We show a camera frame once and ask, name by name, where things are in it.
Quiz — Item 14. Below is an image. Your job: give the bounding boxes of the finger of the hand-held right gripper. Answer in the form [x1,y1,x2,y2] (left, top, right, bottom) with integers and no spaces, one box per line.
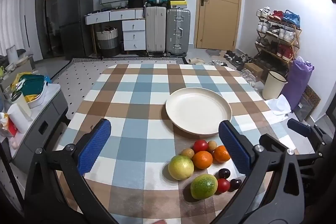
[287,118,333,147]
[296,147,336,180]

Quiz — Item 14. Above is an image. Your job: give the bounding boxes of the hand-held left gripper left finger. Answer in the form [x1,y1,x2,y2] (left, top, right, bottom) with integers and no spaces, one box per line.
[24,118,118,224]

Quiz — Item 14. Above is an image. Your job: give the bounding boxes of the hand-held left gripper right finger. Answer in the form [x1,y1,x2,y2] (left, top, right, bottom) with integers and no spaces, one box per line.
[213,120,305,224]

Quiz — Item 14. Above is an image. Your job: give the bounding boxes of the small orange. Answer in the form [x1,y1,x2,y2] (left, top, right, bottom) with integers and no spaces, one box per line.
[213,145,231,163]

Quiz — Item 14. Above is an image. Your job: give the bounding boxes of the large red tomato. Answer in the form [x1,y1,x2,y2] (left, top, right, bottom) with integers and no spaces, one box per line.
[193,139,209,153]

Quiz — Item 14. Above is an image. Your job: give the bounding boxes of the large orange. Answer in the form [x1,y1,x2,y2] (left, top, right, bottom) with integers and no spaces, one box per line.
[192,151,213,169]

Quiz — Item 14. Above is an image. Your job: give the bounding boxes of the small red tomato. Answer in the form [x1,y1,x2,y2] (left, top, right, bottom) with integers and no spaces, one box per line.
[216,178,231,193]

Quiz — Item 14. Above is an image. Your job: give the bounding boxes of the green yellow round fruit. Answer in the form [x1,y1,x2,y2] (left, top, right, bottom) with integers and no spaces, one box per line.
[190,174,218,200]

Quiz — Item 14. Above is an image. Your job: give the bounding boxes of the cream round plate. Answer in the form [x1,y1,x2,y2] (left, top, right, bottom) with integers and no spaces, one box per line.
[165,88,233,134]

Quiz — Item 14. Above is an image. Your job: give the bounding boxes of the white cloth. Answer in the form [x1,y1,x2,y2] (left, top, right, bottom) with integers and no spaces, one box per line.
[265,95,292,122]

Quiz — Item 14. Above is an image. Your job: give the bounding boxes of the brown doormat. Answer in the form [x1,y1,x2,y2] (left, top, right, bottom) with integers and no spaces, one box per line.
[297,85,321,121]

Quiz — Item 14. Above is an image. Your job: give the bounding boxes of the purple bag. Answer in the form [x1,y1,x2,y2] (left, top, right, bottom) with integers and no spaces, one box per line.
[285,57,315,111]

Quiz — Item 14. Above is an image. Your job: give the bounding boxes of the white waste bin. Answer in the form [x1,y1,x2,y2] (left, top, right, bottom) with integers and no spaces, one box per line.
[262,71,287,101]

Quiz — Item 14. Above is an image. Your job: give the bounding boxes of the grey side cabinet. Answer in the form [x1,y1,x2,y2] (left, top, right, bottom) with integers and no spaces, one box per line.
[8,84,69,174]

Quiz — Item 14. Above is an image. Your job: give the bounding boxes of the checked tablecloth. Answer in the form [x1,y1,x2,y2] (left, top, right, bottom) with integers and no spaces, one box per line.
[52,64,300,224]

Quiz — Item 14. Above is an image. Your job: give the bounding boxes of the white dotted rug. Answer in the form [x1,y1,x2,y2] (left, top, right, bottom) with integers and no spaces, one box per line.
[51,57,188,109]

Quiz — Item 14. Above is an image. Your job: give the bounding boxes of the small cardboard box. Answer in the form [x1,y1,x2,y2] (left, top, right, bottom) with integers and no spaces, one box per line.
[244,63,264,77]

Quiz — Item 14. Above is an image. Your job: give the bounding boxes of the white paper roll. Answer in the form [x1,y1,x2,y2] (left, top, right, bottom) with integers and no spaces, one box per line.
[7,103,29,134]

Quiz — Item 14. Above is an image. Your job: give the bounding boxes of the white basin with containers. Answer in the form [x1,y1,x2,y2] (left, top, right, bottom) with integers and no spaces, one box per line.
[16,73,49,109]

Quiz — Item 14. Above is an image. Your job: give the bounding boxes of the white tumbler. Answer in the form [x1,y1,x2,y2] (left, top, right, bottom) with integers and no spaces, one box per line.
[11,91,32,117]

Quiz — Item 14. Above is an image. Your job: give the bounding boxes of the pile of floor shoes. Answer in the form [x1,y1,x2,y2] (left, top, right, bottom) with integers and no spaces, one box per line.
[210,49,254,70]

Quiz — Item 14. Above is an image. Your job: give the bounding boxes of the wooden shoe rack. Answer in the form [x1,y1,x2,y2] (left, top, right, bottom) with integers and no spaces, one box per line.
[255,7,302,63]

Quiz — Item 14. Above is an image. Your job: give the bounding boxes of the rows of shoes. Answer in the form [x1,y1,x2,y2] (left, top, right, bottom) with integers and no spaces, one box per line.
[256,7,301,59]

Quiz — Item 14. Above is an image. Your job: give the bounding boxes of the woven laundry basket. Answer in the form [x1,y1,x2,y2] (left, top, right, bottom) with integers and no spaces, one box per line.
[96,27,119,57]

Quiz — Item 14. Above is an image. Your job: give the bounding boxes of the white drawer cabinet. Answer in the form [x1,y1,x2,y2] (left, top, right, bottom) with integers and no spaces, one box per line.
[122,19,147,51]

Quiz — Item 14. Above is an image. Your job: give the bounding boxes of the white kettle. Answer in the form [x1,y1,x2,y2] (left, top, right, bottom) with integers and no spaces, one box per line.
[7,47,19,64]

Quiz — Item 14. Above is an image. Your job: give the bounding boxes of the wooden door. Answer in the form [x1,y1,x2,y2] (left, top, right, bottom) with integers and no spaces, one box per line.
[197,0,242,49]

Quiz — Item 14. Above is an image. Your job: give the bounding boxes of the silver suitcase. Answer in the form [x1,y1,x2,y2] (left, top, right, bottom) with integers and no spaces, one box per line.
[166,8,191,56]

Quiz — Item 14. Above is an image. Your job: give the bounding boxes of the grey refrigerator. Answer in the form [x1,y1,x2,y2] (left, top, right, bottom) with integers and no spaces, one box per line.
[57,0,94,59]

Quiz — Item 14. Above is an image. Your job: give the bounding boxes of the white desk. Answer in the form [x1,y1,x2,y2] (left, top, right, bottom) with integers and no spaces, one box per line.
[84,8,146,25]

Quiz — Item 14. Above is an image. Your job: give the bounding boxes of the beige suitcase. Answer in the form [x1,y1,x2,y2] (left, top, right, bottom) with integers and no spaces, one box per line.
[145,6,167,55]

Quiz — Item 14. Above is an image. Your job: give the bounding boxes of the white curtain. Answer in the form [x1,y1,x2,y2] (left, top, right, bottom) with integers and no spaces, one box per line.
[0,0,29,56]

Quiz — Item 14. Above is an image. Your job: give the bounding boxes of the black storage box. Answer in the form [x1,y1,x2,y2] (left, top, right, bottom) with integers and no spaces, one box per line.
[128,0,147,8]

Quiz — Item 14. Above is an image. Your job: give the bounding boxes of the dark glass cabinet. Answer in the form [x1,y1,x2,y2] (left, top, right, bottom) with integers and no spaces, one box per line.
[35,0,65,59]

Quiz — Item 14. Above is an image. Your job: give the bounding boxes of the yellow black shoebox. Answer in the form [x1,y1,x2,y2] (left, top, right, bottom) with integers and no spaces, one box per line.
[168,0,188,9]

